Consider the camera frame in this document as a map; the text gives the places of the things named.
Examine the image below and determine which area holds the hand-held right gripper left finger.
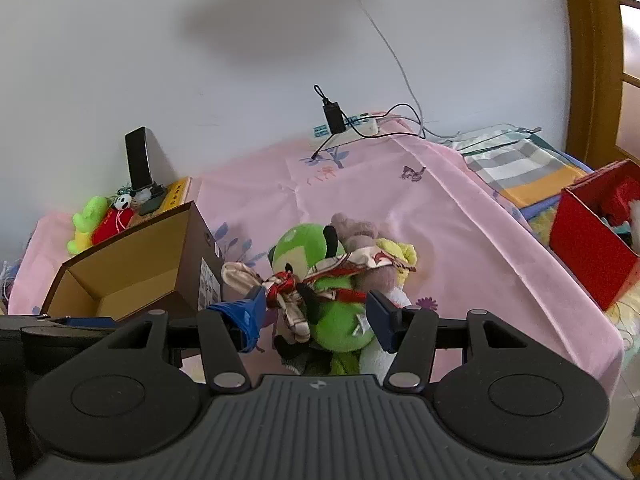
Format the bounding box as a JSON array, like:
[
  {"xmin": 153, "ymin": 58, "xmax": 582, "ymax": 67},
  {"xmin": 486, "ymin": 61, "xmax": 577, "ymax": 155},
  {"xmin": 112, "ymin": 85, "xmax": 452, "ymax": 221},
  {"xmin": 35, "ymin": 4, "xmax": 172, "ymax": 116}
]
[{"xmin": 102, "ymin": 287, "xmax": 269, "ymax": 395}]

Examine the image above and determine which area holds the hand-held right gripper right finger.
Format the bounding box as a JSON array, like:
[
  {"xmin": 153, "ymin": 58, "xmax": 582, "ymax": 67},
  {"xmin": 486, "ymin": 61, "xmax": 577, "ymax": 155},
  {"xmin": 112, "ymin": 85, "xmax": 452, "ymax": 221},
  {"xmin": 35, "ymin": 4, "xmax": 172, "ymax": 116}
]
[{"xmin": 365, "ymin": 290, "xmax": 547, "ymax": 393}]

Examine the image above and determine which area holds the green plush toy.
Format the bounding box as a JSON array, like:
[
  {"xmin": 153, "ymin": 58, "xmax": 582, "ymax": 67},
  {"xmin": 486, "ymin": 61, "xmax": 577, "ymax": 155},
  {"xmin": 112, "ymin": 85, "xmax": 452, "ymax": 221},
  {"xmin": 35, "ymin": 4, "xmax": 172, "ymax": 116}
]
[{"xmin": 267, "ymin": 223, "xmax": 378, "ymax": 376}]

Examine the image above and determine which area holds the brown cardboard box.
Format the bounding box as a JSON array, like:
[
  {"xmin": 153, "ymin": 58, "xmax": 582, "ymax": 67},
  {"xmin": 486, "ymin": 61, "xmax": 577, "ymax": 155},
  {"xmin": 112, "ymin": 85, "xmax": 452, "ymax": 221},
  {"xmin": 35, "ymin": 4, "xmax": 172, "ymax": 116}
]
[{"xmin": 40, "ymin": 200, "xmax": 226, "ymax": 323}]

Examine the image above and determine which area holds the mauve brown plush toy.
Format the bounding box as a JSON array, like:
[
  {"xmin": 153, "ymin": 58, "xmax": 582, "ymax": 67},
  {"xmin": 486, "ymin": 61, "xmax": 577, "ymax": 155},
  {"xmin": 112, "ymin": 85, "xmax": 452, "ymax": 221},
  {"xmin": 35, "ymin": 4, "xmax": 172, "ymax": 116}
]
[{"xmin": 330, "ymin": 212, "xmax": 401, "ymax": 292}]

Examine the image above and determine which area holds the pink printed bedsheet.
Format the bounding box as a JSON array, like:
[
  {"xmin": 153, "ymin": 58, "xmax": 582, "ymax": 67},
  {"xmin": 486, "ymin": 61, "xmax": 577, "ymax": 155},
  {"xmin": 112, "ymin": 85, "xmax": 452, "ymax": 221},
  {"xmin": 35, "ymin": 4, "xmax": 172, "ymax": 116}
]
[{"xmin": 7, "ymin": 120, "xmax": 626, "ymax": 401}]

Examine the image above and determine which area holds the yellow book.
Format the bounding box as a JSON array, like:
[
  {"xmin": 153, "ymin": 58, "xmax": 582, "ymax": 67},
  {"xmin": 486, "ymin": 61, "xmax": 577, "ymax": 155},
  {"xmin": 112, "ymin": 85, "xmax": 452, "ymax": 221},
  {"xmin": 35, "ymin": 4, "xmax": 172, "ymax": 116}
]
[{"xmin": 155, "ymin": 177, "xmax": 193, "ymax": 211}]

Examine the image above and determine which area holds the green yellow caterpillar plush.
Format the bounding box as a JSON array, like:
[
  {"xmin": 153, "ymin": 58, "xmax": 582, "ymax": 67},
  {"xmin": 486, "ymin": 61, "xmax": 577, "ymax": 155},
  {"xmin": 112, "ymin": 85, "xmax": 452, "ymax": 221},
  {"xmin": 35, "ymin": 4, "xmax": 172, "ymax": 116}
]
[{"xmin": 67, "ymin": 196, "xmax": 113, "ymax": 255}]

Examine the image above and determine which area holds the red plush toy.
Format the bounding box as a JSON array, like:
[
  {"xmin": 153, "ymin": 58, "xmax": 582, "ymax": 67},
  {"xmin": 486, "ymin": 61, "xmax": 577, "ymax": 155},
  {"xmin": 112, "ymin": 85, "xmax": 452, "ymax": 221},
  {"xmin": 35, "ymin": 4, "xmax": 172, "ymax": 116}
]
[{"xmin": 91, "ymin": 206, "xmax": 136, "ymax": 246}]

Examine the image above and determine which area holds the black phone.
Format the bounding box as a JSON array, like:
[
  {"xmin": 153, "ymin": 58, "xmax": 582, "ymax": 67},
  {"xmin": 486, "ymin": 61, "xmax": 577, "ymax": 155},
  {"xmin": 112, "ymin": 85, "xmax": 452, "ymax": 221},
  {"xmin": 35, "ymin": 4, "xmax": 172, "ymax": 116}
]
[{"xmin": 125, "ymin": 126, "xmax": 153, "ymax": 191}]

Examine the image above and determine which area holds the white power strip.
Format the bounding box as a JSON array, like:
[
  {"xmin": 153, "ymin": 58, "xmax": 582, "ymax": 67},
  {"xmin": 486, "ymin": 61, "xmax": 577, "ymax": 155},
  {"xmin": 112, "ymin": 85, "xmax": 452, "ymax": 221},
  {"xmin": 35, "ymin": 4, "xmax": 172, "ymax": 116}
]
[{"xmin": 312, "ymin": 114, "xmax": 381, "ymax": 148}]

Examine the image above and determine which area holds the black charger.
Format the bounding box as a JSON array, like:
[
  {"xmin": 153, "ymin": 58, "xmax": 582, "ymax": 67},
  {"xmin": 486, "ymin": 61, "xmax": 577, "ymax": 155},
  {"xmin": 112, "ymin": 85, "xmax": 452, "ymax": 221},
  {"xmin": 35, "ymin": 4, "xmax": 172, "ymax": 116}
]
[{"xmin": 322, "ymin": 101, "xmax": 347, "ymax": 136}]

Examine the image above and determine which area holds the striped folded blanket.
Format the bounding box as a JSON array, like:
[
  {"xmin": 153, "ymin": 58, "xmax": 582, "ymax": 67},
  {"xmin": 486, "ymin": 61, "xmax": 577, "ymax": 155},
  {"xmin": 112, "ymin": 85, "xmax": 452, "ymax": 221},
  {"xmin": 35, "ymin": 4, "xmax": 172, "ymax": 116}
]
[{"xmin": 452, "ymin": 127, "xmax": 596, "ymax": 211}]

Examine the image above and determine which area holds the red box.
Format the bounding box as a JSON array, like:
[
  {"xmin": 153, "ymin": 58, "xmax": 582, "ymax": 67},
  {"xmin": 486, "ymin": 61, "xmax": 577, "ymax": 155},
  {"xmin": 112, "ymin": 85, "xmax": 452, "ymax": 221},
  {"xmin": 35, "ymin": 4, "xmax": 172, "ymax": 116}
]
[{"xmin": 549, "ymin": 159, "xmax": 640, "ymax": 311}]

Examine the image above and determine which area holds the wooden framed window door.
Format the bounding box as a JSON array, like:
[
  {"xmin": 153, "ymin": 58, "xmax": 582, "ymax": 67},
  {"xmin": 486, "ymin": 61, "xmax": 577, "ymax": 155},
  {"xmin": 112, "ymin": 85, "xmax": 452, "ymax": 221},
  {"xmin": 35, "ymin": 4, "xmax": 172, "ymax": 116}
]
[{"xmin": 560, "ymin": 0, "xmax": 640, "ymax": 171}]

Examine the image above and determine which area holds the black power adapter with cable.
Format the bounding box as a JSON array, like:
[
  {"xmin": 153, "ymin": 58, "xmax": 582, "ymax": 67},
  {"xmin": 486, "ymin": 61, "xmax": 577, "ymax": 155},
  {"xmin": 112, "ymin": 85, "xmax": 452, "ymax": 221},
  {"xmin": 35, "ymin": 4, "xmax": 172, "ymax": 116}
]
[{"xmin": 309, "ymin": 85, "xmax": 426, "ymax": 161}]

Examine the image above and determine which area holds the grey cable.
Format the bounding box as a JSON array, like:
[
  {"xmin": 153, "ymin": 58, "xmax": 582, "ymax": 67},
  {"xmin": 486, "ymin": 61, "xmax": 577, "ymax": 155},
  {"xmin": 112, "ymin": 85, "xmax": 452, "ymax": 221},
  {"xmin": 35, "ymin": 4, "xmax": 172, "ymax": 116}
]
[{"xmin": 342, "ymin": 0, "xmax": 543, "ymax": 143}]

